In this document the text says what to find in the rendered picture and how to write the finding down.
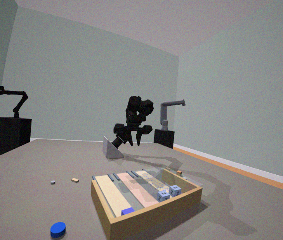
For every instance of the blue short cylinder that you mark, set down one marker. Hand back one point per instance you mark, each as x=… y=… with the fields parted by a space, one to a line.
x=57 y=230

